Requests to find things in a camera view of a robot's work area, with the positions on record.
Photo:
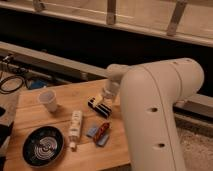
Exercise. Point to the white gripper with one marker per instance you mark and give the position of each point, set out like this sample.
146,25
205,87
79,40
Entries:
109,91

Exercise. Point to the black striped eraser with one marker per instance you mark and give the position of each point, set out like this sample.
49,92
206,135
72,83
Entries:
101,109

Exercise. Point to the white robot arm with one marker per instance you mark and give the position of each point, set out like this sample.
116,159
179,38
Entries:
147,94

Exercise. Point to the red toy car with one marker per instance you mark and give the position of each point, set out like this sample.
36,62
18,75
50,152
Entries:
101,131

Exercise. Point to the white glue bottle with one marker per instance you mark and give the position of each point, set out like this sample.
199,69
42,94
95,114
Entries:
75,129

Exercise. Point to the wooden board table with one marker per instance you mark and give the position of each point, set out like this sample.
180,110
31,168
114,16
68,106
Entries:
30,115

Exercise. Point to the black spiral-pattern bowl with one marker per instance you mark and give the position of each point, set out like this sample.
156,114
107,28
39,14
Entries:
43,146

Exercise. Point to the black object at left edge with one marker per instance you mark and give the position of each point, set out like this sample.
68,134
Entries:
6,124

